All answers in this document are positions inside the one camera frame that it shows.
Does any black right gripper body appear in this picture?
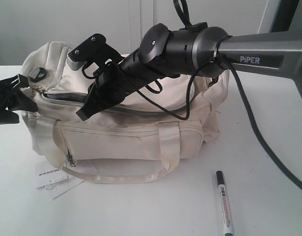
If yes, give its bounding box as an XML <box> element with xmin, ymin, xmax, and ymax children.
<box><xmin>91</xmin><ymin>49</ymin><xmax>167</xmax><ymax>108</ymax></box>

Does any cream fabric duffel bag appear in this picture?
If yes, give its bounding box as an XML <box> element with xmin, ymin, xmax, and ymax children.
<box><xmin>21</xmin><ymin>41</ymin><xmax>229</xmax><ymax>184</ymax></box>

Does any black white marker pen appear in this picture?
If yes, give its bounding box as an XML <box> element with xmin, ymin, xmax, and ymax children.
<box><xmin>216</xmin><ymin>170</ymin><xmax>234</xmax><ymax>236</ymax></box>

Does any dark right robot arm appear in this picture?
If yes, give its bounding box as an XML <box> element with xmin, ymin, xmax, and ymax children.
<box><xmin>69</xmin><ymin>23</ymin><xmax>302</xmax><ymax>120</ymax></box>

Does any white Tonlion hang tag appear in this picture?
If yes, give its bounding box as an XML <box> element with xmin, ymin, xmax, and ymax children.
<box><xmin>34</xmin><ymin>161</ymin><xmax>68</xmax><ymax>188</ymax></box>

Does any white rear hang tag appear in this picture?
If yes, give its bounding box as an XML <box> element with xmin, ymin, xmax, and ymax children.
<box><xmin>45</xmin><ymin>177</ymin><xmax>84</xmax><ymax>200</ymax></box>

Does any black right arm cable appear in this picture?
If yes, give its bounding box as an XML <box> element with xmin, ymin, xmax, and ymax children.
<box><xmin>172</xmin><ymin>0</ymin><xmax>302</xmax><ymax>195</ymax></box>

